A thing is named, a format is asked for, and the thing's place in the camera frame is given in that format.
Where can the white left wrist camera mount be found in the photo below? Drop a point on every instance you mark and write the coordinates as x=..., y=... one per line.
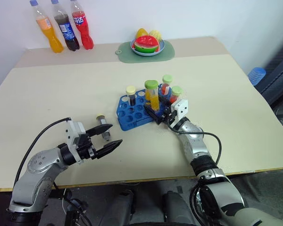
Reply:
x=72, y=131

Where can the blue water bottle cap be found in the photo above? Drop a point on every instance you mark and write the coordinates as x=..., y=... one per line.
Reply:
x=256, y=75

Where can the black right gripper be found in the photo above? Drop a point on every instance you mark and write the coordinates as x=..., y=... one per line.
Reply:
x=168, y=115

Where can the red liquid tube green cap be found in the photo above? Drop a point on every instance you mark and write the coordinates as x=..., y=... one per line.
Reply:
x=175, y=95
x=166, y=86

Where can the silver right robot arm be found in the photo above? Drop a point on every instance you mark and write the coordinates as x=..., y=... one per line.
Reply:
x=198, y=146

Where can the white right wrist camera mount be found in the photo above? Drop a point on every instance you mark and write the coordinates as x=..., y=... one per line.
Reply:
x=181, y=108

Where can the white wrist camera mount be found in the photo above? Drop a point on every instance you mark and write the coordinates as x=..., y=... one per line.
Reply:
x=72, y=131
x=181, y=108

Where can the dark grey chair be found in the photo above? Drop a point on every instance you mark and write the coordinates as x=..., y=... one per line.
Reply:
x=279, y=73

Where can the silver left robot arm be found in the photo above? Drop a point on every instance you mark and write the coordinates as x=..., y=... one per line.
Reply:
x=41, y=175

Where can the blue test tube rack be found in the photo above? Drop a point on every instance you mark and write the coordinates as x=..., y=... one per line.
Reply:
x=129, y=113

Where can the dark rounded shape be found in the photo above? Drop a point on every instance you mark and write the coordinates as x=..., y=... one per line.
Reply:
x=120, y=207
x=177, y=207

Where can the yellow toy corn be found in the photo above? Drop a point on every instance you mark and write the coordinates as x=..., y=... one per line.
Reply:
x=156, y=35

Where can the yellow liquid tube green cap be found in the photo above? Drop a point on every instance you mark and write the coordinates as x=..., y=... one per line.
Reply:
x=153, y=96

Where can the yellow toy mango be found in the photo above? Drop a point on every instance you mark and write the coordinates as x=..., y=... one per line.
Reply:
x=141, y=32

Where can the dark cola bottle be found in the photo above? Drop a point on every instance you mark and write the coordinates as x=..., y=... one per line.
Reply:
x=66, y=28

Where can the light blue plate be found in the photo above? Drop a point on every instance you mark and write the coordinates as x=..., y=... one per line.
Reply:
x=145, y=53

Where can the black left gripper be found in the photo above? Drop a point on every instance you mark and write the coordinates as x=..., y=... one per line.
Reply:
x=86, y=147

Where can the small grey tube yellow cap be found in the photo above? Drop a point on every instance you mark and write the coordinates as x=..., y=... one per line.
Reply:
x=103, y=121

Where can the toy watermelon slice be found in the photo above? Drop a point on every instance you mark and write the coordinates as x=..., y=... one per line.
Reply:
x=146, y=44

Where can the green silicone mat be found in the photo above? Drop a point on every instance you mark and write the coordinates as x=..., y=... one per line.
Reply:
x=125, y=55

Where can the red soda bottle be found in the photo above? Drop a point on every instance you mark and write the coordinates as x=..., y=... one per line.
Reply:
x=82, y=26

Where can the orange soda bottle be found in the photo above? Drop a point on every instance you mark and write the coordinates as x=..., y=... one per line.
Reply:
x=50, y=33

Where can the dark liquid tube yellow cap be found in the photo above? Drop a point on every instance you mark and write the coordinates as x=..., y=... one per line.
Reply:
x=131, y=96

